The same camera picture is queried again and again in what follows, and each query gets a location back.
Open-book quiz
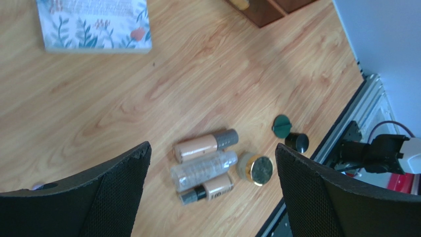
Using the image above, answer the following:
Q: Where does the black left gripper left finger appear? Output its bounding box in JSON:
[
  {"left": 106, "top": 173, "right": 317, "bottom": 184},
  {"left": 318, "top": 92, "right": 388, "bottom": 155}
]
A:
[{"left": 0, "top": 142, "right": 152, "bottom": 237}]

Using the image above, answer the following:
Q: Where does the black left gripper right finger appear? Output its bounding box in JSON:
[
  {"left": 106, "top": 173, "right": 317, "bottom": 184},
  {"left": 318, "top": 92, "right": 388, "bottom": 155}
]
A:
[{"left": 275, "top": 143, "right": 421, "bottom": 237}]

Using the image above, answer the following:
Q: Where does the clear glitter bottle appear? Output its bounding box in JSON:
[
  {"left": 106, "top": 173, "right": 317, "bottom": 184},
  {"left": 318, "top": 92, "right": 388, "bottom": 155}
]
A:
[{"left": 170, "top": 151, "right": 238, "bottom": 193}]

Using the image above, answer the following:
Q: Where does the small peach bottle black cap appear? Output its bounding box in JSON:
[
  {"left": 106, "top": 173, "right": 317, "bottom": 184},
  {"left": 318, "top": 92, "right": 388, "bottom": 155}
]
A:
[{"left": 179, "top": 173, "right": 234, "bottom": 205}]

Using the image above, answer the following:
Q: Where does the peach foundation bottle grey cap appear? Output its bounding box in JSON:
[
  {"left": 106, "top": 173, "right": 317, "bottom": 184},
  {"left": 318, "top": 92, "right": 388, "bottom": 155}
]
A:
[{"left": 173, "top": 129, "right": 239, "bottom": 163}]

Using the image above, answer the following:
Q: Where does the small black jar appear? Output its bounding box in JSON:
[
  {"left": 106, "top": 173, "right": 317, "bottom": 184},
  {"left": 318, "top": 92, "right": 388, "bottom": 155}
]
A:
[{"left": 285, "top": 132, "right": 309, "bottom": 153}]

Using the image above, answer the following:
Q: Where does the gold lid cream jar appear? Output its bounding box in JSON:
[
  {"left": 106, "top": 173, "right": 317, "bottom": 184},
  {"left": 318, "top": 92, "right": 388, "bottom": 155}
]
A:
[{"left": 236, "top": 152, "right": 274, "bottom": 187}]

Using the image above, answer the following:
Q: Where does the green round compact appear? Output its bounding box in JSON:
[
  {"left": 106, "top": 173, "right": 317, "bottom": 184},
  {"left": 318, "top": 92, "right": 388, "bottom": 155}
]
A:
[{"left": 272, "top": 115, "right": 292, "bottom": 139}]

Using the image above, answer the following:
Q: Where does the red box under table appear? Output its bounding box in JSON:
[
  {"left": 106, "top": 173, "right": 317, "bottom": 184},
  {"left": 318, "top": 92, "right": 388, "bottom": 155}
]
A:
[{"left": 387, "top": 173, "right": 415, "bottom": 194}]

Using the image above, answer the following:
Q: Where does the floral notebook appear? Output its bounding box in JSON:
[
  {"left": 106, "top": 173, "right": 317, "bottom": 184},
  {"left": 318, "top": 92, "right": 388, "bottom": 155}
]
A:
[{"left": 37, "top": 0, "right": 152, "bottom": 54}]

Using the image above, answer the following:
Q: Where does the orange drawer box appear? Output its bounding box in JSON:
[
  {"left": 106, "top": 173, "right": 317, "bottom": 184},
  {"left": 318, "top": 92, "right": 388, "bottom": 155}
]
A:
[{"left": 226, "top": 0, "right": 316, "bottom": 28}]

